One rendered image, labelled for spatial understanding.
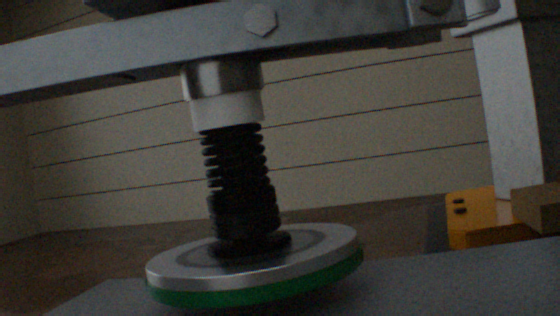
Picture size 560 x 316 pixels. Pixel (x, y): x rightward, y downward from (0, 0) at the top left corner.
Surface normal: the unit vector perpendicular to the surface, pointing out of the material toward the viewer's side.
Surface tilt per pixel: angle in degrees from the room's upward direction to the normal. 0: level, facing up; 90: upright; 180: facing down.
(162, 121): 90
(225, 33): 90
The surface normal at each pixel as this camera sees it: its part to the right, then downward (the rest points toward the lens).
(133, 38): -0.05, 0.07
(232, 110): 0.23, 0.03
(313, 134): -0.37, 0.12
